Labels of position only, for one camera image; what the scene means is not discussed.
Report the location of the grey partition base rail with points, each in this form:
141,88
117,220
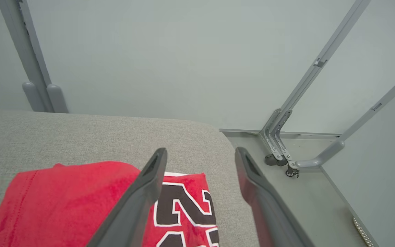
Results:
240,130

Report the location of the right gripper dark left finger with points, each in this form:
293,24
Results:
132,216

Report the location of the grey corner partition post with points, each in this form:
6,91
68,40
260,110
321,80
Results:
319,63

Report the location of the red shirt white sleeves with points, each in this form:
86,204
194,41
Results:
63,206

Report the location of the curved grey partition leg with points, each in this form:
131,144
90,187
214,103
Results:
321,158

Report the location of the grey partition post with clip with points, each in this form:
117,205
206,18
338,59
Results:
377,105

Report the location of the grey rounded post foot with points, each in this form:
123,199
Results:
33,97
57,99

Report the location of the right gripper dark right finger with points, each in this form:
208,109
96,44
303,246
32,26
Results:
269,219

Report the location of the textured grey strip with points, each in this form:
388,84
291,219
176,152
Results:
363,235

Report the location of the black caster wheel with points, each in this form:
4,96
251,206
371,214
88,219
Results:
272,160
291,171

